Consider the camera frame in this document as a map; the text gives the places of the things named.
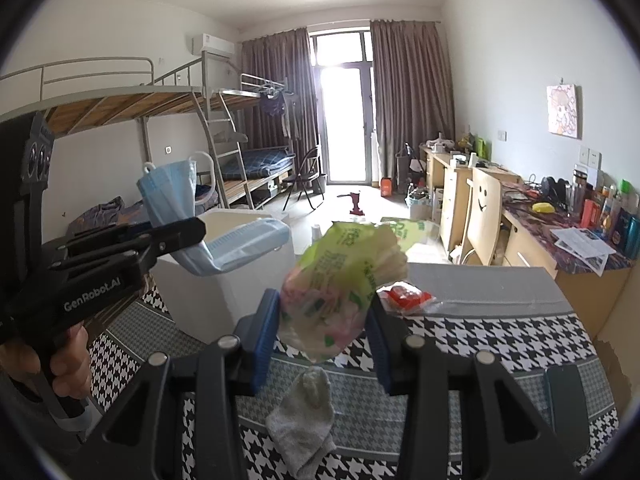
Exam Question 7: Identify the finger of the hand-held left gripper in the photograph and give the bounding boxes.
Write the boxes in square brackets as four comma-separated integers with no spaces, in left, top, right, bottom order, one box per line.
[112,217,207,245]
[65,237,201,272]

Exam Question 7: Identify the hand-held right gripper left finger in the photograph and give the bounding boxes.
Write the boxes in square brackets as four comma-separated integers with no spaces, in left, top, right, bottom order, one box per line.
[70,287,281,480]

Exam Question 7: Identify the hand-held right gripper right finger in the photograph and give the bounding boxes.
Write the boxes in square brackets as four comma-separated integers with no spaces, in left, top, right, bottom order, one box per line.
[365,301,591,480]

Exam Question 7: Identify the blue face mask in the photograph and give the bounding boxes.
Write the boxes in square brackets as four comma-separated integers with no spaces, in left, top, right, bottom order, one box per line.
[137,157,291,277]

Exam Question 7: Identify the white foam box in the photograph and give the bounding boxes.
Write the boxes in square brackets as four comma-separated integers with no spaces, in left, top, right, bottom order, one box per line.
[150,210,296,346]

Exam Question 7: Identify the green floral tissue packet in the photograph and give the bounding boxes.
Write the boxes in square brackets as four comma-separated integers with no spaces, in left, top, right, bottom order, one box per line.
[277,217,441,365]

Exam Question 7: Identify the grey sock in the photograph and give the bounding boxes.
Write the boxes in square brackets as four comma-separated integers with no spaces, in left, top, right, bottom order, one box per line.
[265,366,337,478]

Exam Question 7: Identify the person's left hand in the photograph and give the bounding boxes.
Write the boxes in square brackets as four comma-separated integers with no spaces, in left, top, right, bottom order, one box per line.
[0,322,93,401]

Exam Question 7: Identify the blue quilt with orange stripes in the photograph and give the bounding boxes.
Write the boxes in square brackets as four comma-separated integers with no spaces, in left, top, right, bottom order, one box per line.
[67,197,151,237]

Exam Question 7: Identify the red snack packet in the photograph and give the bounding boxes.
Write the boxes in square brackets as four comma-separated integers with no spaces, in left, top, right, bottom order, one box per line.
[375,282,438,317]

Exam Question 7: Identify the grey metal bunk bed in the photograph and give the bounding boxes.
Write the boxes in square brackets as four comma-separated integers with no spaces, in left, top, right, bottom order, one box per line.
[220,74,301,211]
[0,57,236,241]

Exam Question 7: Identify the houndstooth tablecloth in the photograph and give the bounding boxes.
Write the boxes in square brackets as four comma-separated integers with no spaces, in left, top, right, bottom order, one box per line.
[87,262,621,480]

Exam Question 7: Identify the grey metal ladder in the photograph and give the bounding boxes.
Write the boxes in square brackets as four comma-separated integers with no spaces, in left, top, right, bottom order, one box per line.
[192,90,251,211]

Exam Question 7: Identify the black folding chair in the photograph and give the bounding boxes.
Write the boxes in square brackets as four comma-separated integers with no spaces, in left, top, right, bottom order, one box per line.
[282,146,326,211]

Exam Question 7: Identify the white bin with bottles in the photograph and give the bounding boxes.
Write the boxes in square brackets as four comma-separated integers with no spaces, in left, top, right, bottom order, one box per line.
[405,187,433,221]

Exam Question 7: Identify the dark hanging clothes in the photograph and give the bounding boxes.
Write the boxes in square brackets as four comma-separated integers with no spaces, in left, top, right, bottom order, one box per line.
[259,91,301,138]

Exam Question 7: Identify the light wooden desk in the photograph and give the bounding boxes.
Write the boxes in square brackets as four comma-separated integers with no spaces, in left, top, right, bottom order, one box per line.
[419,144,523,261]

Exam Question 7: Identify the wooden chair with smiley face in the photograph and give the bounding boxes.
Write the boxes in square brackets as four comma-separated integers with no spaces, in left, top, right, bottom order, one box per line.
[457,166,502,266]

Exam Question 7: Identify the white air conditioner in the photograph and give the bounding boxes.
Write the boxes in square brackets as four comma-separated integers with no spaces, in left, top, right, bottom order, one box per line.
[191,34,236,57]

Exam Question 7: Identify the glass balcony door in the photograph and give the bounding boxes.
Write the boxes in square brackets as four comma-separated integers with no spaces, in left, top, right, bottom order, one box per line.
[310,30,376,186]

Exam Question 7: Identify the brown curtain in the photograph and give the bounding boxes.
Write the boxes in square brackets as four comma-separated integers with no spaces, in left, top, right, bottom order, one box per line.
[370,20,457,188]
[241,27,321,181]

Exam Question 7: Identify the wooden desk with patterned cover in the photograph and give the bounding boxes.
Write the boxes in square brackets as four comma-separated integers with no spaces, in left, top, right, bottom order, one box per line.
[500,187,633,341]

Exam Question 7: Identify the printed paper sheets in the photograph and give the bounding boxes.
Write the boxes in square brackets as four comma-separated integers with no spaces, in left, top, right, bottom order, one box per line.
[549,226,617,276]

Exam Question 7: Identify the black headphones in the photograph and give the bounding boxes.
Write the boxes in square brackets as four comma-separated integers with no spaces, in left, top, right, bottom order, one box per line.
[541,176,569,207]

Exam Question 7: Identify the row of toiletry bottles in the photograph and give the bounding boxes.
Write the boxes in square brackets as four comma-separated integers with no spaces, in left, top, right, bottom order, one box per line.
[570,167,640,261]

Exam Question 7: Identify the cartoon wall poster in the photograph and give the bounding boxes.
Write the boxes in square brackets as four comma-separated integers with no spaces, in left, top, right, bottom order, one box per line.
[546,82,583,139]

